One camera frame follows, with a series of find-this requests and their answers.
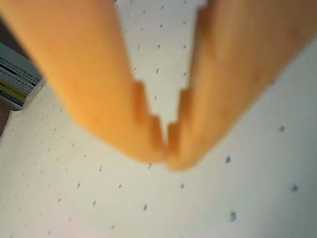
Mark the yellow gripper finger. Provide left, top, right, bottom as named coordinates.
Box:
left=0, top=0, right=166, bottom=164
left=166, top=0, right=317, bottom=171

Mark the white box with yellow stripe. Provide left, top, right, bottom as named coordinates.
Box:
left=0, top=42, right=48, bottom=112

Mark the white dotted work board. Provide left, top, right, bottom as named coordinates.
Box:
left=0, top=0, right=317, bottom=238

